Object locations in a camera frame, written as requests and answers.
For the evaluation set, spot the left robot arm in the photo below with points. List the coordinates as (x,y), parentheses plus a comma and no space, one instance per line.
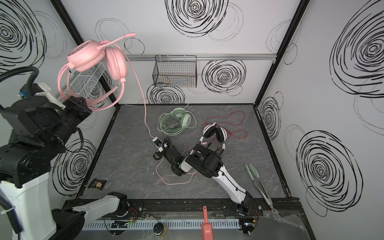
(40,132)

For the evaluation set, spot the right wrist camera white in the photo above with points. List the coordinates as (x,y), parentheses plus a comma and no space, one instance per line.
(159,144)

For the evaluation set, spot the red dustpan brush handle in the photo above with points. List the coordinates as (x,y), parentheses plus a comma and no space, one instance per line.
(207,228)

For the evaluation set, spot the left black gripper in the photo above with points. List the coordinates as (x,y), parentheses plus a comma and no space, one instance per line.
(80,106)

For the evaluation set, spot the small black packet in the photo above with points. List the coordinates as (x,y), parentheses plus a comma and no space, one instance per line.
(97,184)

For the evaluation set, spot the black wire basket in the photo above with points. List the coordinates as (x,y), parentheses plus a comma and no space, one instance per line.
(175,70)

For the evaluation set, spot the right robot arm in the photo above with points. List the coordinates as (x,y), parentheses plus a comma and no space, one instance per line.
(209,164)

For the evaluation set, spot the green tongs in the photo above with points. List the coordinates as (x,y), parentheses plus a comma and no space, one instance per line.
(255,177)

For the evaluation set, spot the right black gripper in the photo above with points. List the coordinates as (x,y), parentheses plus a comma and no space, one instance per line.
(168,149)

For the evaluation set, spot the black round knob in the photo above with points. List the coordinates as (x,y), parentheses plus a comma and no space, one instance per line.
(160,230)

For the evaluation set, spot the green headphones with cable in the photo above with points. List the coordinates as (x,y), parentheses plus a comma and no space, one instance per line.
(176,121)

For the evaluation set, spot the clear plastic wall shelf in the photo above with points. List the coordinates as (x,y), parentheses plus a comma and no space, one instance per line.
(84,84)

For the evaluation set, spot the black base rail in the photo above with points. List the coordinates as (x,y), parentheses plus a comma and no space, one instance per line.
(217,207)

